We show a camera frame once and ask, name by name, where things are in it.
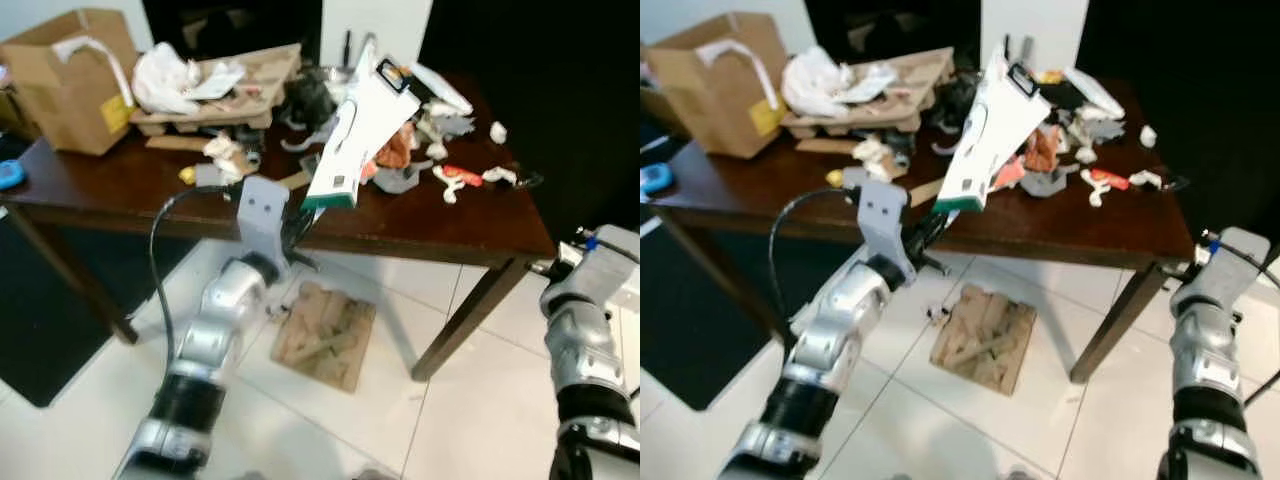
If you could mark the white carton box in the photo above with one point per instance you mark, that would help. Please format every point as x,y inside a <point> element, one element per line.
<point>360,130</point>
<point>990,135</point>

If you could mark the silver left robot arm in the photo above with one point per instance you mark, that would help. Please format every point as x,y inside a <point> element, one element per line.
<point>845,320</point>
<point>215,320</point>

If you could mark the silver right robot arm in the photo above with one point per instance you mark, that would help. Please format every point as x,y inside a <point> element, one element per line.
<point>1205,340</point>
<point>580,340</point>

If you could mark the beige crumpled tissue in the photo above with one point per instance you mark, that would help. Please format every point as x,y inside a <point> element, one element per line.
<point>877,157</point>
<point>225,152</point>

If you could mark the brown moulded pulp tray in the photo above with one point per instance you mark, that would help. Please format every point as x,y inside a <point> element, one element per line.
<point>985,342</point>
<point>325,340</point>

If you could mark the grey moulded packaging piece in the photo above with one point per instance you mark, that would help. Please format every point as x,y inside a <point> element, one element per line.
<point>1046,185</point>
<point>398,182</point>

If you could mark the small yellow object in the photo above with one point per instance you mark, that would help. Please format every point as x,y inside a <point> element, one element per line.
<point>836,178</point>
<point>188,176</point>

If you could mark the orange crumpled bag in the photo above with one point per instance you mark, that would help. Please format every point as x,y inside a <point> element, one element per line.
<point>1042,152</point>
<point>396,150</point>

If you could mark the black crumpled bag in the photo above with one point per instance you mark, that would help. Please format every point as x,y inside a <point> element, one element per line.
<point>958,103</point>
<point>310,100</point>

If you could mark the brown cardboard strip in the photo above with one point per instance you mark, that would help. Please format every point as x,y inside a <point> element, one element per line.
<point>175,142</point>
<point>825,146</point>

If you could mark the large pulp egg tray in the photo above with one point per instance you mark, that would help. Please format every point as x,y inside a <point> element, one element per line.
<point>918,90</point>
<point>265,85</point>

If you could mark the white paper sheet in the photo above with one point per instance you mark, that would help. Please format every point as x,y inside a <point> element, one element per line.
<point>868,85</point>
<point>215,82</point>

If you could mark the red snack wrapper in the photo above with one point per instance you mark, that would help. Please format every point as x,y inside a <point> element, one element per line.
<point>462,176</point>
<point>1110,180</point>

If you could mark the dark wooden table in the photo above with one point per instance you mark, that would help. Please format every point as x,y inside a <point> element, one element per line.
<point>120,190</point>
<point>760,195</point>

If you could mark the grey crumpled packaging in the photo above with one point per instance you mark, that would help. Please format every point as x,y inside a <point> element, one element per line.
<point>1100,128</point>
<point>452,124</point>

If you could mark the white plastic bag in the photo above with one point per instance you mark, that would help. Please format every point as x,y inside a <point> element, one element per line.
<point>160,80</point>
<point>810,83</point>

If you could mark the white flat packet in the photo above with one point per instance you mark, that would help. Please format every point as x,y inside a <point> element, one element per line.
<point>445,90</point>
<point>1095,93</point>

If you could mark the white crumpled wrapper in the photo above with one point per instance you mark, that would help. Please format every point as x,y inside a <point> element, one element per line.
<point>1147,179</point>
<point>497,176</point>

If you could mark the white crumpled tissue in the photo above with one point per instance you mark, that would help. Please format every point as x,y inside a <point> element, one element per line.
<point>498,132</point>
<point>1148,135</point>

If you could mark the small black object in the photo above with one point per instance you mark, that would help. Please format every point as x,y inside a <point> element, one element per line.
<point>1176,184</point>
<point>528,181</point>

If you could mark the black floor mat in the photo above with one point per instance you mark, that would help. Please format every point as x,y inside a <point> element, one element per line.
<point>60,310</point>
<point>700,320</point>

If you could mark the large brown cardboard box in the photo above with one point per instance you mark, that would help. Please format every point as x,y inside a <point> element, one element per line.
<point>715,105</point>
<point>65,100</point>

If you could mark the blue plastic object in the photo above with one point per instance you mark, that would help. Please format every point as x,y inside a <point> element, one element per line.
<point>10,176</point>
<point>655,180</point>

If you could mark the small brown cardboard box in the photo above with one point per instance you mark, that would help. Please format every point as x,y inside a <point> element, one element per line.
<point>662,115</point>

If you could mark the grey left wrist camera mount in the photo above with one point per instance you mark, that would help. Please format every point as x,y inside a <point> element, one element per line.
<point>262,215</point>
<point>885,220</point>

